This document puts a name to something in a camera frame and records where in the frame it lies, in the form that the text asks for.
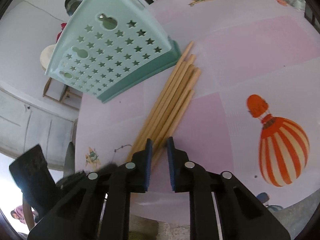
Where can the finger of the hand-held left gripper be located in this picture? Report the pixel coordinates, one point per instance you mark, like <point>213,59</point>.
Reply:
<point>69,160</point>

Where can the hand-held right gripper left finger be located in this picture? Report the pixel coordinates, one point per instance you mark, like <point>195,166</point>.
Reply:
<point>149,165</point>

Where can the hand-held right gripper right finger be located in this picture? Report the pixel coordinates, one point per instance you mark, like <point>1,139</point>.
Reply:
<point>171,170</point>

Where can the bunch of wooden chopsticks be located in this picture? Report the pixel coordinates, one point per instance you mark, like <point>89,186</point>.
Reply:
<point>172,97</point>

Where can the mint green utensil holder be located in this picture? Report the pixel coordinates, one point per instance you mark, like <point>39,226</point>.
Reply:
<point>117,5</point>

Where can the pink cloth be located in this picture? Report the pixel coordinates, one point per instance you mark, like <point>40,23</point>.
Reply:
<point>17,213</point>

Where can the white wooden door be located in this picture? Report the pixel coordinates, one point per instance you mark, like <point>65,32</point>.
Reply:
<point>37,125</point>

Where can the wooden chair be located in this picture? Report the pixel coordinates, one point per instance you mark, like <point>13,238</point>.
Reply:
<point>65,92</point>

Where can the small red plastic bag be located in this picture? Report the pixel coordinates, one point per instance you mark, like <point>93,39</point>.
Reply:
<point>60,33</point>

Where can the pink printed tablecloth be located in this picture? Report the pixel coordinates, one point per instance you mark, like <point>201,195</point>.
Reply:
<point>250,55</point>

